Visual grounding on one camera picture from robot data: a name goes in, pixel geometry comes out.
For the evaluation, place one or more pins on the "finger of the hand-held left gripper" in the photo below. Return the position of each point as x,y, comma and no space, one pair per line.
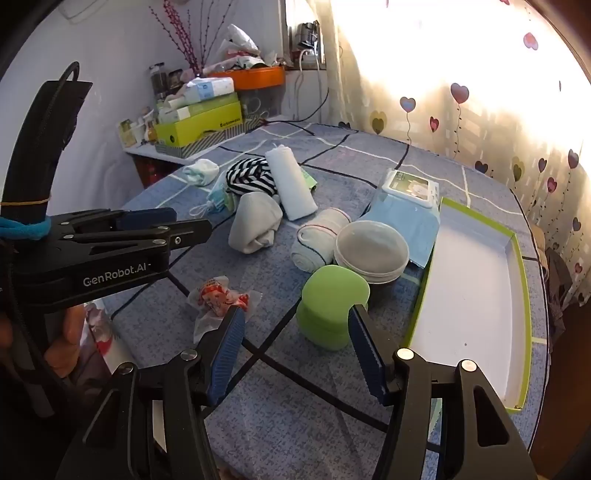
184,230
143,217

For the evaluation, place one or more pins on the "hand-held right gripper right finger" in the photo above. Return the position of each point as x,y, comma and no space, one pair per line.
369,360

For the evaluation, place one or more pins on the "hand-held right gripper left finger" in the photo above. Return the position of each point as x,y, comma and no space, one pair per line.
226,355

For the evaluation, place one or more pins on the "clear red snack packet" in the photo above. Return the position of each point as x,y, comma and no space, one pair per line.
212,297

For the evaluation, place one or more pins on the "grey cloth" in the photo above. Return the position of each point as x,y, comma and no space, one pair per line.
254,221

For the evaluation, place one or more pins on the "black white striped sock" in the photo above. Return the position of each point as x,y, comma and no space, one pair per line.
249,177

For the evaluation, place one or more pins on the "white towel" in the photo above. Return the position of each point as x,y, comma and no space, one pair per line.
291,184

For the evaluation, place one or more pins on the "green-edged white cardboard box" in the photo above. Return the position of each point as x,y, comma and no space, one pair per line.
471,295

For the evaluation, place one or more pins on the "beige sock red stripe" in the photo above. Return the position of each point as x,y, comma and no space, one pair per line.
318,240

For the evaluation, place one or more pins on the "person's left hand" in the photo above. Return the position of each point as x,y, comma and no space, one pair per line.
69,337

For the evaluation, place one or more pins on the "single blue face mask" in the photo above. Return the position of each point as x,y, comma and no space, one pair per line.
216,198

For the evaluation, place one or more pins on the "small white light blue sock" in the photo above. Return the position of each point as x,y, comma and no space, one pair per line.
201,171

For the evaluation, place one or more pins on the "white side table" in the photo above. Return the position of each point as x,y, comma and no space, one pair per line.
147,154

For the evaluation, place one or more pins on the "green plastic container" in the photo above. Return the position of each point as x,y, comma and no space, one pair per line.
330,300

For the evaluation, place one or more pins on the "pink floral fabric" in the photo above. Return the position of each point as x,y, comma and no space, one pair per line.
97,332

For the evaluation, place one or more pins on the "lime green cardboard box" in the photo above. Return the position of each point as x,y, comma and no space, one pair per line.
198,127

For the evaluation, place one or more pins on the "clear round plastic container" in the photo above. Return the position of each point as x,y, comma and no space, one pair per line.
369,249

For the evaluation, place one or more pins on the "pale green flat box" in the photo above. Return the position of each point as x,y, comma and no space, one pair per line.
203,107

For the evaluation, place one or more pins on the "light green small cloth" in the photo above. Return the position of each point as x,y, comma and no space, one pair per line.
310,180

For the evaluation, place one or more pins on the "dark glass jar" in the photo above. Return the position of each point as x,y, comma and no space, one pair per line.
158,81

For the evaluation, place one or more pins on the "white blue tissue pack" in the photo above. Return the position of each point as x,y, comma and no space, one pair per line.
207,88

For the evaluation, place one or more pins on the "clear plastic storage box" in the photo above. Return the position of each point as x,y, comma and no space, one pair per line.
258,101

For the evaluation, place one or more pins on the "orange plastic tray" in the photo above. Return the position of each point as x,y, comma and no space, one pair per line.
254,78

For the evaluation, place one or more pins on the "pink flower branches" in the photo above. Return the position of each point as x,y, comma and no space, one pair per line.
182,41

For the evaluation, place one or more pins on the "pile of white bags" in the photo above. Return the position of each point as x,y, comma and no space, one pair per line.
240,46

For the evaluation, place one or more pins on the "dark brown shirt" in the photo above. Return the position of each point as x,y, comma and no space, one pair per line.
554,286

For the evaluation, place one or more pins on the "tan knit cloth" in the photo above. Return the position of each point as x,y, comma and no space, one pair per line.
538,237

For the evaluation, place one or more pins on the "black silver appliance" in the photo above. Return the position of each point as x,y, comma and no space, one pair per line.
307,34

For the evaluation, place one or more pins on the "heart print curtain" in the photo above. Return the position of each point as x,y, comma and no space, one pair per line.
461,138

